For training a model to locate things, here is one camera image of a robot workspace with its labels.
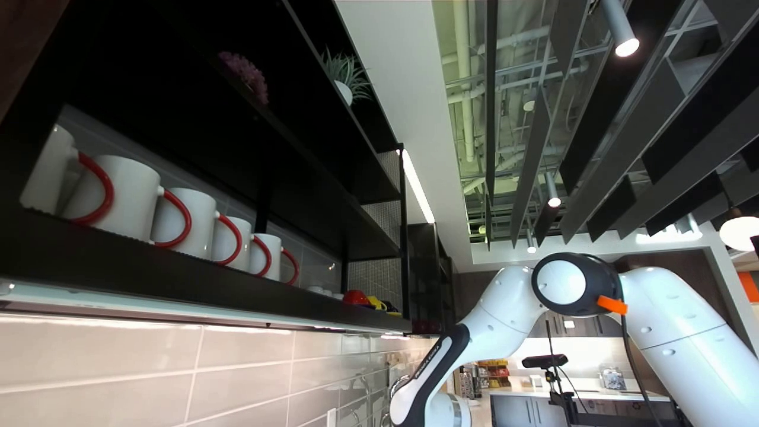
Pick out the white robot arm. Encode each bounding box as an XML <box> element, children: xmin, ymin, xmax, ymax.
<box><xmin>388</xmin><ymin>251</ymin><xmax>759</xmax><ymax>427</ymax></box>

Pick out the white red-handled mug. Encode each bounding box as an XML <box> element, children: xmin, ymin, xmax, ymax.
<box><xmin>61</xmin><ymin>155</ymin><xmax>160</xmax><ymax>242</ymax></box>
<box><xmin>151</xmin><ymin>187</ymin><xmax>215</xmax><ymax>258</ymax></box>
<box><xmin>210</xmin><ymin>214</ymin><xmax>250</xmax><ymax>271</ymax></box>
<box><xmin>248</xmin><ymin>233</ymin><xmax>281</xmax><ymax>281</ymax></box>

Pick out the red cup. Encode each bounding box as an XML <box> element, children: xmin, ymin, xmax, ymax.
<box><xmin>341</xmin><ymin>290</ymin><xmax>370</xmax><ymax>309</ymax></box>

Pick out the dark wall shelf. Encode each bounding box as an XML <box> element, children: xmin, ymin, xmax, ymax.
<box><xmin>0</xmin><ymin>0</ymin><xmax>433</xmax><ymax>332</ymax></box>

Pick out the small potted plant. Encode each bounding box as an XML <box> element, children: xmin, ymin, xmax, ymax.
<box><xmin>320</xmin><ymin>51</ymin><xmax>370</xmax><ymax>104</ymax></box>

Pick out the black tripod camera left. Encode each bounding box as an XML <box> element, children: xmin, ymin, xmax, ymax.
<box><xmin>521</xmin><ymin>354</ymin><xmax>579</xmax><ymax>423</ymax></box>

